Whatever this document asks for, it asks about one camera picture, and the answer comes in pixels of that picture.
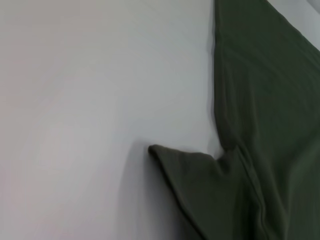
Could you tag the dark green t-shirt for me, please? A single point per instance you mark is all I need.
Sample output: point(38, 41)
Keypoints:
point(262, 125)

